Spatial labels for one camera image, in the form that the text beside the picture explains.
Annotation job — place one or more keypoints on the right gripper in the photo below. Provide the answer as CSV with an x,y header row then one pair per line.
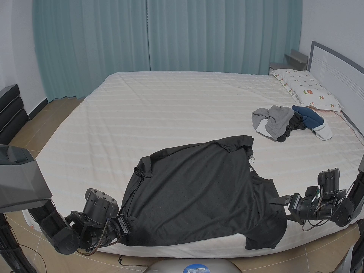
x,y
305,209

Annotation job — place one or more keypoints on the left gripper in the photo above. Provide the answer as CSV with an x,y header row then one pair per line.
x,y
119,227

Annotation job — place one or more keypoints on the black T-shirt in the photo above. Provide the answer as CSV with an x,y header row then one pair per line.
x,y
199,195

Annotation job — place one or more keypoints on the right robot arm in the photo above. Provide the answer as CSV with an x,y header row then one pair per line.
x,y
347,209

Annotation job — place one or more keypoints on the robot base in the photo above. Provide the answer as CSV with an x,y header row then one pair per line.
x,y
170,267

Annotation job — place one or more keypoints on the pile of clothes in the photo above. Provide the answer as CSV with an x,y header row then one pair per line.
x,y
280,121

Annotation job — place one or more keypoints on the bed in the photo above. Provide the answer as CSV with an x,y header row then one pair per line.
x,y
170,109

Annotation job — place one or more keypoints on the white printed pillow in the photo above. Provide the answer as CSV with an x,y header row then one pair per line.
x,y
307,88

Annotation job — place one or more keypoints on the grey bedside table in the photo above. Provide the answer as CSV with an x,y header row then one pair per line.
x,y
293,60

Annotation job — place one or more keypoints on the black chest of drawers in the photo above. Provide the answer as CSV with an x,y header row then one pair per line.
x,y
11,112

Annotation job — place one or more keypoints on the blue-green curtain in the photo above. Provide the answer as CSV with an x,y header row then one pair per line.
x,y
93,38
221,27

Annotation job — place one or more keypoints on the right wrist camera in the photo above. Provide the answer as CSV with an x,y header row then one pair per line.
x,y
312,192

